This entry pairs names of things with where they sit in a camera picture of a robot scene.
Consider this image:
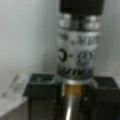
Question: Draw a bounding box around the orange-tipped gripper left finger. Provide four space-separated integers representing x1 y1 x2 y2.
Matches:
24 74 61 120

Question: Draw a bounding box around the orange-tipped gripper right finger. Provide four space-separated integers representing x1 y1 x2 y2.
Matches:
89 77 120 120

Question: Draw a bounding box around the black marker pen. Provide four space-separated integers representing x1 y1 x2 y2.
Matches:
56 0 105 120

